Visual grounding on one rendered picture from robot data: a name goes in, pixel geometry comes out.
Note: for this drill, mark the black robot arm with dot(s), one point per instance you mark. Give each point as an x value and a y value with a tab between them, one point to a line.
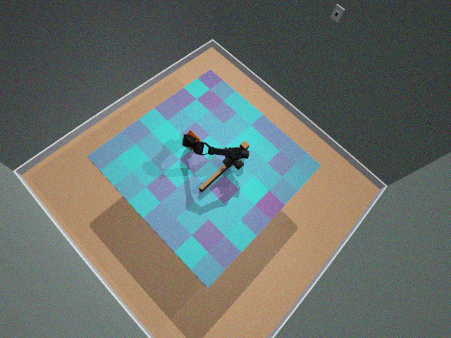
232	153

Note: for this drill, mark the brown wooden post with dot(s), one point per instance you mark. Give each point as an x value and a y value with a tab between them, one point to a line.
244	145

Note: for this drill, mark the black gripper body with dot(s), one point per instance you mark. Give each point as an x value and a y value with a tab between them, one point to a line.
238	164

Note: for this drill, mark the tan wooden board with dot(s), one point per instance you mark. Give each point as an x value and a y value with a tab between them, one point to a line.
213	178

